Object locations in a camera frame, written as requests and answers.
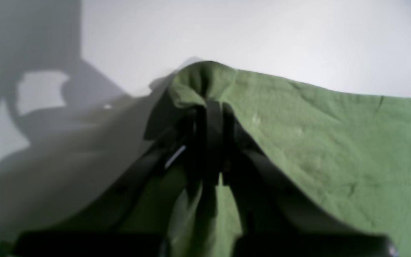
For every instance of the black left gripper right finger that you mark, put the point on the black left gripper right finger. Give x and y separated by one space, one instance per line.
269 203

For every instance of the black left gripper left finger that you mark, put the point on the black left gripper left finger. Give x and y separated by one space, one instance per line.
141 200

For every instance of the green T-shirt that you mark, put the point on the green T-shirt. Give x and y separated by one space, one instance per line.
351 154

